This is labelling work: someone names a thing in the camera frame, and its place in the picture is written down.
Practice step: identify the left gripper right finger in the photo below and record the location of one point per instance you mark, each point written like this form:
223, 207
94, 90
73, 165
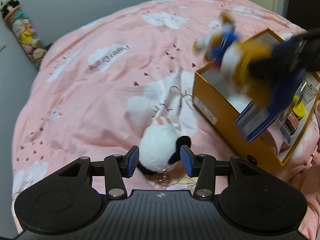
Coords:
201, 166

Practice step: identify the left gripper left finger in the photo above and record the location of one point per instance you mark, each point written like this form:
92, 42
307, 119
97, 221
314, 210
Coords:
117, 167

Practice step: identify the blue orange plush doll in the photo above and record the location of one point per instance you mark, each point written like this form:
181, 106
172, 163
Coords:
232, 57

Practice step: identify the yellow tape measure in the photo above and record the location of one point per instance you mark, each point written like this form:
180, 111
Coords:
299, 108

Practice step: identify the blue card booklet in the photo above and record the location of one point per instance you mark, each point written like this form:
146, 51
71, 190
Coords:
253, 120

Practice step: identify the dark red box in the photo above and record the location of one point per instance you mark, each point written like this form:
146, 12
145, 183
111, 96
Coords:
292, 122

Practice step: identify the pink quilted pouch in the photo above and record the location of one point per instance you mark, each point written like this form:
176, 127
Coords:
277, 138

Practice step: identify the white printed paper packet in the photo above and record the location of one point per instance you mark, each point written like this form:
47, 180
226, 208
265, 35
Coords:
185, 183

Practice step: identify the orange cardboard box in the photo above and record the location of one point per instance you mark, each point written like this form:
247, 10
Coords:
221, 104

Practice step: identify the pink cloud-print duvet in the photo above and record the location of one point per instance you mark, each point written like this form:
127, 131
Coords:
100, 87

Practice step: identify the column of plush toys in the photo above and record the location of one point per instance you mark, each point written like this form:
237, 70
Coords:
19, 23

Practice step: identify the white panda plush keychain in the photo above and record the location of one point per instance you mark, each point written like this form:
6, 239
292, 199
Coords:
159, 149

